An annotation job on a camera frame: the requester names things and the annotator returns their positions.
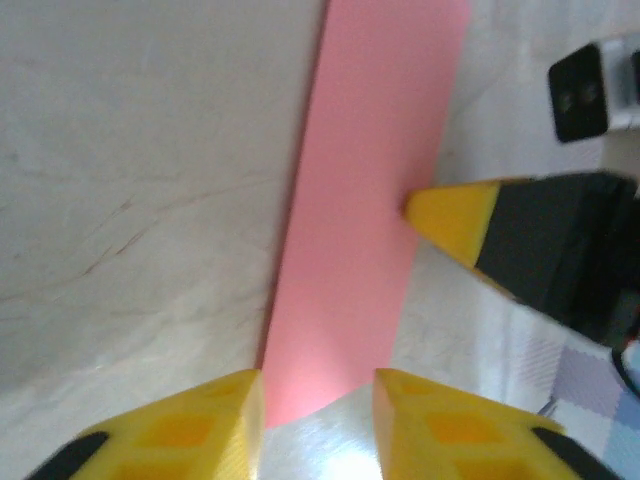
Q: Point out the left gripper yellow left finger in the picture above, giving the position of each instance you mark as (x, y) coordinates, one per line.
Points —
(175, 440)

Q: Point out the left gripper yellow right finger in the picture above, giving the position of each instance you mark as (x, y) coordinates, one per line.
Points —
(450, 440)

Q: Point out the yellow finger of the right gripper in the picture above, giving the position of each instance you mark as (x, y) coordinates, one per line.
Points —
(450, 220)

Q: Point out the pink paper sheet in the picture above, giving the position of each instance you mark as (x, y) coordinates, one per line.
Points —
(360, 200)

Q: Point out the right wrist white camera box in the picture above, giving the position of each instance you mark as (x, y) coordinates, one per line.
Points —
(580, 95)

